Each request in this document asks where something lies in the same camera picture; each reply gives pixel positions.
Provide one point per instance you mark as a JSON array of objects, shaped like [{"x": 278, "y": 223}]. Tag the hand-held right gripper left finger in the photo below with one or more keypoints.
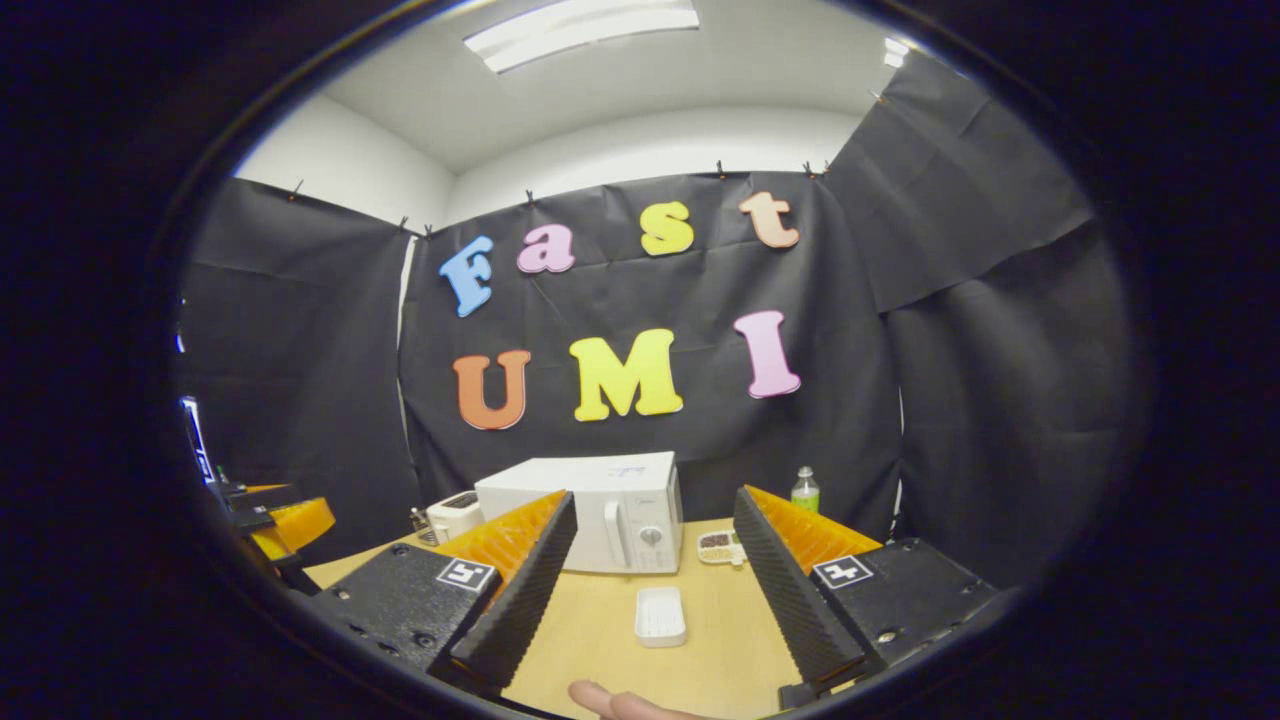
[{"x": 520, "y": 610}]

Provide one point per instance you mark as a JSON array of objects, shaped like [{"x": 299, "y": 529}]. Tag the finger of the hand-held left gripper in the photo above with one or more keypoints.
[
  {"x": 298, "y": 525},
  {"x": 258, "y": 499}
]

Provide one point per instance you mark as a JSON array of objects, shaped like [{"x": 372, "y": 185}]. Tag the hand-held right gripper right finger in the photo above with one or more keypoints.
[{"x": 790, "y": 600}]

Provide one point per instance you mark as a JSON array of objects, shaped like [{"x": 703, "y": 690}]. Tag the white microwave oven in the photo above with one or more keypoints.
[{"x": 620, "y": 500}]

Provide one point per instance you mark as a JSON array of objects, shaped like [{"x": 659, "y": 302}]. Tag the computer monitor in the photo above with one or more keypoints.
[{"x": 198, "y": 445}]

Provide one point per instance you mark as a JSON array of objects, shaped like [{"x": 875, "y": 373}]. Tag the white divided condiment dish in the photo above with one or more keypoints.
[{"x": 715, "y": 547}]

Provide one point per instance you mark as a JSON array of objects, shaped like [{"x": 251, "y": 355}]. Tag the green drink bottle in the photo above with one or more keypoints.
[{"x": 805, "y": 495}]

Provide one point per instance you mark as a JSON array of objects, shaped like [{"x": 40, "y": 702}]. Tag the white toaster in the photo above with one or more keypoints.
[{"x": 450, "y": 515}]

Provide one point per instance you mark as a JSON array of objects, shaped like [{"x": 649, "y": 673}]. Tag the white rectangular dish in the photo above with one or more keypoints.
[{"x": 660, "y": 615}]

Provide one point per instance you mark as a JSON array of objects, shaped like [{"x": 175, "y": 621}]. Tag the black backdrop cloth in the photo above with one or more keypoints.
[{"x": 650, "y": 290}]

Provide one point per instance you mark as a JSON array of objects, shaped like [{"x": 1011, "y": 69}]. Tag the small ceiling light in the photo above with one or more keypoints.
[{"x": 896, "y": 52}]

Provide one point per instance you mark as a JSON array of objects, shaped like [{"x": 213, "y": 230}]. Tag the long ceiling light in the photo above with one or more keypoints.
[{"x": 580, "y": 28}]

